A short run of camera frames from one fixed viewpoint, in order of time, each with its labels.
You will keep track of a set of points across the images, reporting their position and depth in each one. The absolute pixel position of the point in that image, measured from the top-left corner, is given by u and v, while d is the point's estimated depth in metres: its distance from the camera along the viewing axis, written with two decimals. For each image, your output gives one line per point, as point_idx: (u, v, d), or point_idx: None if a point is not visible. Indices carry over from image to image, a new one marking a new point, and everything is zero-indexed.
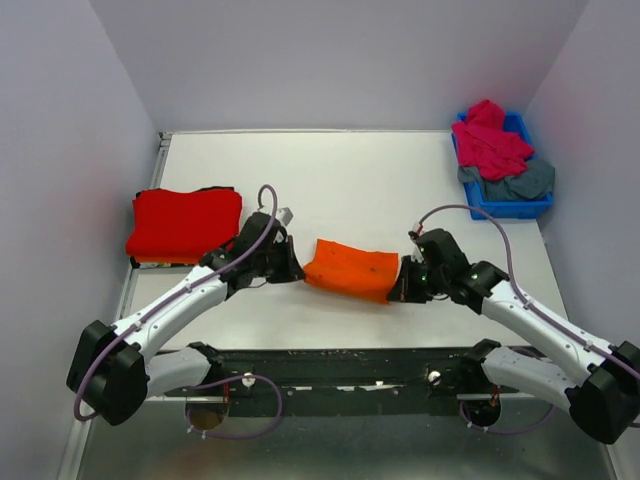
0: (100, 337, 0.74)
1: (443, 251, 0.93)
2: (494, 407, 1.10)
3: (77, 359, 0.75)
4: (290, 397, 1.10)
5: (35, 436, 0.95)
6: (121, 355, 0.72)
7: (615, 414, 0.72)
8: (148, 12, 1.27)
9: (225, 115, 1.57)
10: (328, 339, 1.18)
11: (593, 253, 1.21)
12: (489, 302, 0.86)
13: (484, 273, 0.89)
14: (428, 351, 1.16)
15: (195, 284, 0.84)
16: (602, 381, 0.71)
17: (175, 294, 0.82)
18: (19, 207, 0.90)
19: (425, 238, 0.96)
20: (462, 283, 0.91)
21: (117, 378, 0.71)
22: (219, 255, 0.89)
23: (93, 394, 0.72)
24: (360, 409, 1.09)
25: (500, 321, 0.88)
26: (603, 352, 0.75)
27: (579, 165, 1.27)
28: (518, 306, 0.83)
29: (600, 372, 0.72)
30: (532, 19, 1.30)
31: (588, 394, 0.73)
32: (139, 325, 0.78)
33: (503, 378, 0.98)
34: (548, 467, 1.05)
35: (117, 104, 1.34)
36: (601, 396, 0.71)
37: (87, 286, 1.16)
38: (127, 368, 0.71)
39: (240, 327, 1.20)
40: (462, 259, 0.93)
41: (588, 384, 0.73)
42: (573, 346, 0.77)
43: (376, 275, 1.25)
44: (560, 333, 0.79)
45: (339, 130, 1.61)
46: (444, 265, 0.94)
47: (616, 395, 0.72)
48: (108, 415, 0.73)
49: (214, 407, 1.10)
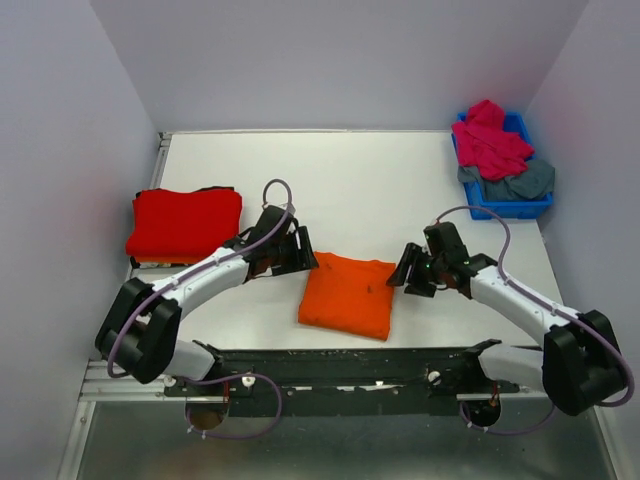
0: (138, 292, 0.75)
1: (444, 238, 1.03)
2: (494, 407, 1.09)
3: (110, 315, 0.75)
4: (290, 398, 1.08)
5: (35, 436, 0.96)
6: (158, 308, 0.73)
7: (577, 375, 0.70)
8: (148, 13, 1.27)
9: (225, 115, 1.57)
10: (329, 340, 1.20)
11: (593, 253, 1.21)
12: (473, 281, 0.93)
13: (476, 260, 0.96)
14: (428, 351, 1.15)
15: (222, 259, 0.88)
16: (562, 339, 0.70)
17: (206, 264, 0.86)
18: (19, 208, 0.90)
19: (431, 228, 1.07)
20: (455, 269, 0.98)
21: (154, 329, 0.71)
22: (240, 241, 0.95)
23: (128, 348, 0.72)
24: (360, 410, 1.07)
25: (488, 302, 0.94)
26: (567, 315, 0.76)
27: (579, 166, 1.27)
28: (499, 283, 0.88)
29: (561, 331, 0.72)
30: (532, 20, 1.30)
31: (549, 354, 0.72)
32: (175, 283, 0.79)
33: (498, 371, 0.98)
34: (549, 468, 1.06)
35: (117, 104, 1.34)
36: (559, 352, 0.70)
37: (87, 286, 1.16)
38: (165, 319, 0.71)
39: (242, 327, 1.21)
40: (462, 249, 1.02)
41: (547, 342, 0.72)
42: (541, 311, 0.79)
43: (374, 301, 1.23)
44: (531, 300, 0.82)
45: (338, 130, 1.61)
46: (443, 252, 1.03)
47: (578, 355, 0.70)
48: (140, 371, 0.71)
49: (214, 407, 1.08)
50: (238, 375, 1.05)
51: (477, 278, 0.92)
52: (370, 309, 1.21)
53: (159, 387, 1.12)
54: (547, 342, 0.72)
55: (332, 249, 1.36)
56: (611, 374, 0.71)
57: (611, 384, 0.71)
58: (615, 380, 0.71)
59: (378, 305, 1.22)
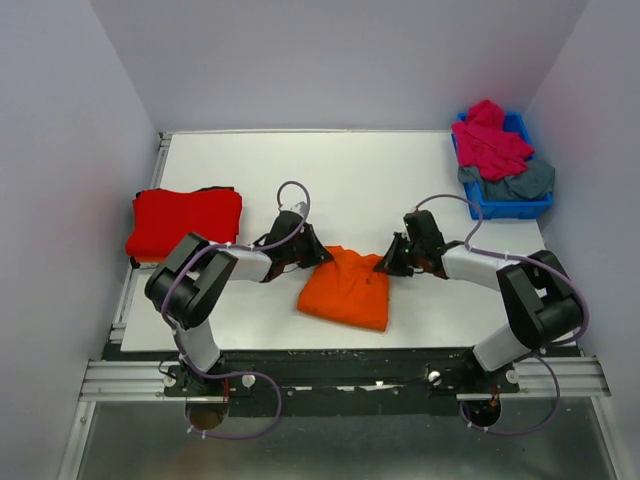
0: (198, 242, 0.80)
1: (421, 225, 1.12)
2: (494, 408, 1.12)
3: (168, 260, 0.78)
4: (290, 398, 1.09)
5: (36, 435, 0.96)
6: (217, 257, 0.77)
7: (532, 306, 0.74)
8: (148, 13, 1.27)
9: (225, 115, 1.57)
10: (330, 339, 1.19)
11: (593, 254, 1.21)
12: (447, 260, 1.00)
13: (446, 245, 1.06)
14: (428, 351, 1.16)
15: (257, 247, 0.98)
16: (514, 274, 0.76)
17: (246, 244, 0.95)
18: (19, 208, 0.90)
19: (409, 215, 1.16)
20: (431, 256, 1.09)
21: (212, 274, 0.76)
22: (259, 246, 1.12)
23: (184, 291, 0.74)
24: (360, 410, 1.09)
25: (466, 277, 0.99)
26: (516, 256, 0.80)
27: (579, 166, 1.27)
28: (464, 251, 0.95)
29: (513, 266, 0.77)
30: (532, 20, 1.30)
31: (506, 291, 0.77)
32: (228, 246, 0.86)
33: (491, 355, 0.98)
34: (549, 468, 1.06)
35: (117, 104, 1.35)
36: (511, 286, 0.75)
37: (87, 286, 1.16)
38: (224, 266, 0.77)
39: (241, 327, 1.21)
40: (437, 236, 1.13)
41: (501, 278, 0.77)
42: (498, 262, 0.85)
43: (370, 293, 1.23)
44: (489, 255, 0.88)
45: (338, 130, 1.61)
46: (421, 238, 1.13)
47: (530, 287, 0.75)
48: (190, 314, 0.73)
49: (214, 407, 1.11)
50: (238, 375, 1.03)
51: (446, 255, 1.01)
52: (367, 301, 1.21)
53: (159, 387, 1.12)
54: (500, 277, 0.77)
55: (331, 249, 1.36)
56: (568, 304, 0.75)
57: (571, 315, 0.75)
58: (572, 312, 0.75)
59: (374, 296, 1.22)
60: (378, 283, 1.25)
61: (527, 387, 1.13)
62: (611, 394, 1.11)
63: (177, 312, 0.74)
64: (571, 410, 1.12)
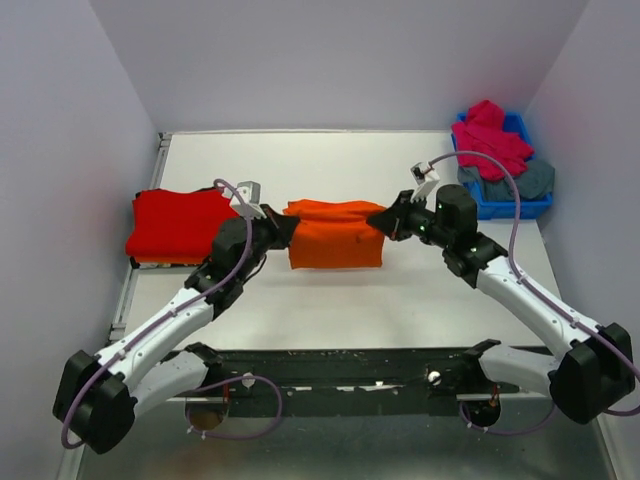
0: (83, 368, 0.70)
1: (461, 219, 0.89)
2: (494, 408, 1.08)
3: (60, 387, 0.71)
4: (290, 398, 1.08)
5: (36, 437, 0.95)
6: (105, 386, 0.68)
7: (594, 391, 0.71)
8: (148, 12, 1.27)
9: (224, 115, 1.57)
10: (328, 340, 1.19)
11: (593, 253, 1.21)
12: (483, 275, 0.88)
13: (483, 248, 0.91)
14: (428, 352, 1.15)
15: (181, 308, 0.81)
16: (584, 359, 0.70)
17: (159, 318, 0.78)
18: (19, 207, 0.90)
19: (447, 201, 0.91)
20: (461, 256, 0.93)
21: (102, 409, 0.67)
22: (205, 276, 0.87)
23: (79, 422, 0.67)
24: (360, 410, 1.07)
25: (494, 294, 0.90)
26: (588, 330, 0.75)
27: (579, 166, 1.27)
28: (511, 281, 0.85)
29: (581, 348, 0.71)
30: (531, 20, 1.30)
31: (569, 373, 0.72)
32: (122, 354, 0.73)
33: (500, 372, 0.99)
34: (549, 468, 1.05)
35: (116, 103, 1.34)
36: (581, 374, 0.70)
37: (87, 287, 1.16)
38: (112, 398, 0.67)
39: (240, 327, 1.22)
40: (474, 228, 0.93)
41: (568, 360, 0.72)
42: (559, 322, 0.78)
43: (362, 248, 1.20)
44: (550, 308, 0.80)
45: (339, 130, 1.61)
46: (454, 231, 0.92)
47: (596, 372, 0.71)
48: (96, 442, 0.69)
49: (214, 407, 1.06)
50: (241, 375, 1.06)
51: (487, 272, 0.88)
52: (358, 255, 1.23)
53: None
54: (568, 360, 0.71)
55: None
56: (621, 382, 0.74)
57: (618, 390, 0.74)
58: (622, 387, 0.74)
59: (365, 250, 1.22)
60: (370, 240, 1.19)
61: None
62: None
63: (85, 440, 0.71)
64: None
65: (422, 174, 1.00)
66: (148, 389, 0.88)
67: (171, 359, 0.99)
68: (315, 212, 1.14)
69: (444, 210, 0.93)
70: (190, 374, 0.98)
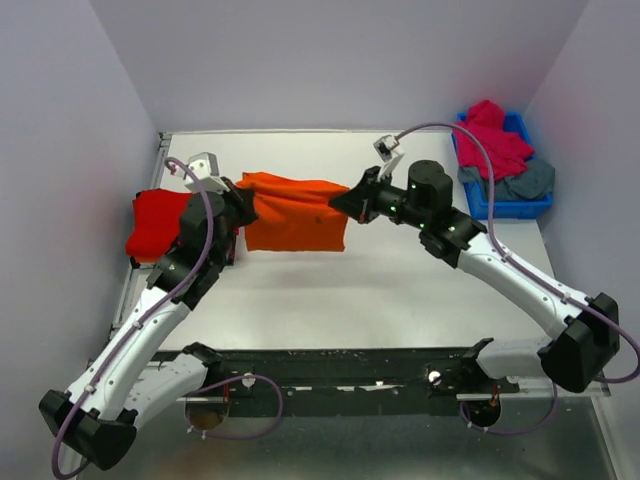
0: (55, 410, 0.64)
1: (437, 198, 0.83)
2: (494, 407, 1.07)
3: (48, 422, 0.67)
4: (290, 398, 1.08)
5: (37, 436, 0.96)
6: (81, 425, 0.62)
7: (587, 364, 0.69)
8: (148, 12, 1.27)
9: (224, 115, 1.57)
10: (328, 340, 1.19)
11: (593, 253, 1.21)
12: (466, 255, 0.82)
13: (461, 225, 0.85)
14: (428, 351, 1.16)
15: (145, 319, 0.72)
16: (579, 335, 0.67)
17: (123, 336, 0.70)
18: (20, 207, 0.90)
19: (419, 180, 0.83)
20: (440, 236, 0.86)
21: (89, 445, 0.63)
22: (168, 265, 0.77)
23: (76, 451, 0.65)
24: (360, 409, 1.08)
25: (476, 274, 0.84)
26: (580, 304, 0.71)
27: (579, 165, 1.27)
28: (495, 259, 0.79)
29: (576, 324, 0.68)
30: (531, 20, 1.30)
31: (563, 350, 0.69)
32: (92, 388, 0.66)
33: (498, 368, 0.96)
34: (549, 468, 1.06)
35: (116, 103, 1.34)
36: (577, 351, 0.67)
37: (87, 287, 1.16)
38: (92, 436, 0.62)
39: (240, 327, 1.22)
40: (449, 204, 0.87)
41: (563, 338, 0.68)
42: (550, 299, 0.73)
43: (325, 229, 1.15)
44: (539, 285, 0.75)
45: (339, 130, 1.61)
46: (430, 211, 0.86)
47: (590, 345, 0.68)
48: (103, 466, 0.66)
49: (214, 407, 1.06)
50: (240, 375, 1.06)
51: (471, 252, 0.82)
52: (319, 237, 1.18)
53: None
54: (564, 338, 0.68)
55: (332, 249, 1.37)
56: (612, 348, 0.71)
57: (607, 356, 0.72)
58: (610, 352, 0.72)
59: (327, 232, 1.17)
60: (331, 221, 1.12)
61: (526, 387, 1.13)
62: (610, 394, 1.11)
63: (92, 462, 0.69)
64: (571, 410, 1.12)
65: (388, 150, 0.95)
66: (147, 400, 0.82)
67: (169, 366, 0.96)
68: (274, 190, 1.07)
69: (418, 189, 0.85)
70: (191, 378, 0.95)
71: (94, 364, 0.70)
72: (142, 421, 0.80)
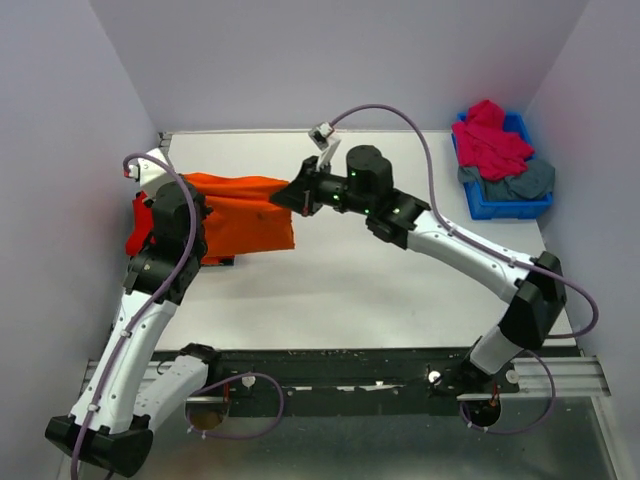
0: (64, 435, 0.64)
1: (379, 183, 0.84)
2: (494, 407, 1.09)
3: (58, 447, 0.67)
4: (290, 397, 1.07)
5: (38, 436, 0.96)
6: (97, 442, 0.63)
7: (539, 321, 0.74)
8: (148, 12, 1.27)
9: (224, 115, 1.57)
10: (329, 340, 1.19)
11: (593, 253, 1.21)
12: (413, 235, 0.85)
13: (405, 207, 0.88)
14: (429, 353, 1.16)
15: (132, 326, 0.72)
16: (529, 294, 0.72)
17: (115, 349, 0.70)
18: (20, 207, 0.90)
19: (359, 165, 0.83)
20: (386, 220, 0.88)
21: (107, 460, 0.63)
22: (143, 265, 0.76)
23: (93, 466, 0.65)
24: (360, 409, 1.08)
25: (427, 251, 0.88)
26: (527, 265, 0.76)
27: (579, 165, 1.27)
28: (442, 234, 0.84)
29: (525, 286, 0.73)
30: (531, 20, 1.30)
31: (517, 311, 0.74)
32: (96, 406, 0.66)
33: (488, 360, 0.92)
34: (548, 467, 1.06)
35: (116, 103, 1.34)
36: (528, 309, 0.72)
37: (87, 287, 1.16)
38: (110, 451, 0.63)
39: (240, 327, 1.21)
40: (389, 189, 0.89)
41: (516, 300, 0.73)
42: (499, 265, 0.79)
43: (269, 225, 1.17)
44: (487, 254, 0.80)
45: (338, 129, 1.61)
46: (374, 197, 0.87)
47: (541, 302, 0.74)
48: (126, 476, 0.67)
49: (214, 407, 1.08)
50: (240, 375, 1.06)
51: (417, 231, 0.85)
52: (266, 233, 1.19)
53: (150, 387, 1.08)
54: (515, 300, 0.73)
55: (333, 249, 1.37)
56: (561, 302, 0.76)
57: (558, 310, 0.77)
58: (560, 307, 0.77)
59: (273, 228, 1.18)
60: (274, 216, 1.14)
61: (526, 387, 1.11)
62: (611, 394, 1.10)
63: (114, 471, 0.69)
64: (571, 410, 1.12)
65: (324, 137, 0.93)
66: (156, 403, 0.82)
67: (170, 368, 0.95)
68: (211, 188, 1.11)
69: (358, 176, 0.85)
70: (193, 378, 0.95)
71: (93, 382, 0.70)
72: (155, 425, 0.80)
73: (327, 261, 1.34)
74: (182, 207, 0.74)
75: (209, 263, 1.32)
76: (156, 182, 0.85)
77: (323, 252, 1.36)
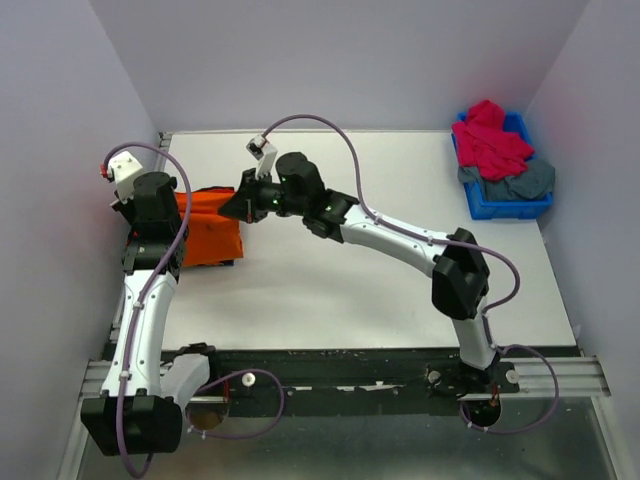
0: (102, 408, 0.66)
1: (307, 184, 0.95)
2: (494, 407, 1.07)
3: (92, 428, 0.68)
4: (290, 397, 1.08)
5: (38, 435, 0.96)
6: (137, 404, 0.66)
7: (462, 290, 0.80)
8: (148, 12, 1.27)
9: (225, 115, 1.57)
10: (328, 339, 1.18)
11: (593, 252, 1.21)
12: (345, 229, 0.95)
13: (337, 205, 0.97)
14: (429, 353, 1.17)
15: (143, 297, 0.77)
16: (446, 266, 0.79)
17: (132, 319, 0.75)
18: (20, 207, 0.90)
19: (287, 171, 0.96)
20: (319, 218, 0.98)
21: (150, 422, 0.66)
22: (137, 249, 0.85)
23: (135, 438, 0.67)
24: (360, 410, 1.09)
25: (362, 242, 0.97)
26: (443, 242, 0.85)
27: (579, 165, 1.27)
28: (370, 225, 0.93)
29: (443, 260, 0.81)
30: (531, 20, 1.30)
31: (441, 284, 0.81)
32: (128, 374, 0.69)
33: (473, 351, 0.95)
34: (549, 468, 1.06)
35: (116, 103, 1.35)
36: (449, 280, 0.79)
37: (87, 287, 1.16)
38: (152, 408, 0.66)
39: (240, 327, 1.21)
40: (320, 190, 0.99)
41: (436, 274, 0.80)
42: (420, 245, 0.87)
43: (219, 236, 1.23)
44: (408, 236, 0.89)
45: (338, 129, 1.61)
46: (306, 197, 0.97)
47: (459, 274, 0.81)
48: (164, 443, 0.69)
49: (214, 407, 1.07)
50: (240, 373, 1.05)
51: (347, 225, 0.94)
52: (217, 245, 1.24)
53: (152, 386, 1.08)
54: (436, 274, 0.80)
55: (332, 249, 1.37)
56: (480, 273, 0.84)
57: (482, 281, 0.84)
58: (482, 278, 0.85)
59: (222, 239, 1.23)
60: (223, 227, 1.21)
61: (526, 387, 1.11)
62: (611, 394, 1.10)
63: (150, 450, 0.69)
64: (571, 410, 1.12)
65: (259, 148, 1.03)
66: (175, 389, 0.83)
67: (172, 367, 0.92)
68: None
69: (288, 180, 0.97)
70: (198, 370, 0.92)
71: (116, 358, 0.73)
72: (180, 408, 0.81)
73: (327, 262, 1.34)
74: (161, 189, 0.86)
75: (209, 264, 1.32)
76: (135, 176, 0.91)
77: (323, 253, 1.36)
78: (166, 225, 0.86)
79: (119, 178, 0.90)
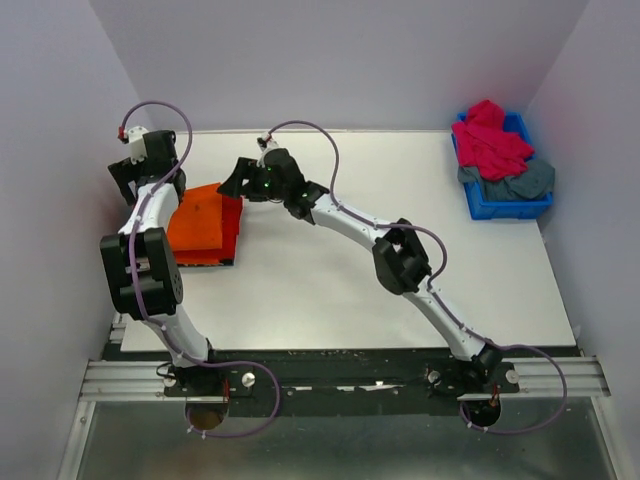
0: (118, 242, 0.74)
1: (286, 174, 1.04)
2: (494, 407, 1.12)
3: (109, 276, 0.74)
4: (290, 397, 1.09)
5: (40, 436, 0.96)
6: (148, 236, 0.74)
7: (398, 269, 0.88)
8: (148, 14, 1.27)
9: (224, 115, 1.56)
10: (330, 338, 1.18)
11: (593, 253, 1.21)
12: (314, 212, 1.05)
13: (313, 193, 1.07)
14: (429, 353, 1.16)
15: (154, 191, 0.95)
16: (384, 247, 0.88)
17: (145, 199, 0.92)
18: (19, 207, 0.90)
19: (271, 160, 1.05)
20: (296, 203, 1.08)
21: (160, 253, 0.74)
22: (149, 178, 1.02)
23: (148, 288, 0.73)
24: (360, 410, 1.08)
25: (327, 226, 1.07)
26: (384, 225, 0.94)
27: (580, 166, 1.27)
28: (333, 210, 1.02)
29: (382, 241, 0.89)
30: (533, 21, 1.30)
31: (380, 263, 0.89)
32: (141, 220, 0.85)
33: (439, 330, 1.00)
34: (549, 468, 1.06)
35: (116, 104, 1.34)
36: (384, 258, 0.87)
37: (87, 287, 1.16)
38: (160, 239, 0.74)
39: (241, 325, 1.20)
40: (300, 180, 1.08)
41: (377, 254, 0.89)
42: (367, 229, 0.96)
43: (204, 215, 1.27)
44: (359, 220, 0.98)
45: (338, 130, 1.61)
46: (285, 185, 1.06)
47: (395, 254, 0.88)
48: (171, 289, 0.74)
49: (214, 407, 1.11)
50: (248, 364, 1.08)
51: (316, 209, 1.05)
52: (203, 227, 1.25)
53: (159, 387, 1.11)
54: (376, 254, 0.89)
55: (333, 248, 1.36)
56: (420, 256, 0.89)
57: (425, 263, 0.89)
58: (424, 260, 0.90)
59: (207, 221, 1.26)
60: (209, 205, 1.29)
61: (527, 387, 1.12)
62: (610, 394, 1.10)
63: (157, 300, 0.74)
64: (571, 410, 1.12)
65: (266, 142, 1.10)
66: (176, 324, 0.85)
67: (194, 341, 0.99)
68: None
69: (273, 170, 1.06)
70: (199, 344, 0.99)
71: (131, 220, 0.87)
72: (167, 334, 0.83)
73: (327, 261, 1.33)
74: (165, 135, 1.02)
75: (208, 263, 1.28)
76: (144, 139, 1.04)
77: (322, 251, 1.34)
78: (170, 162, 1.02)
79: (133, 140, 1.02)
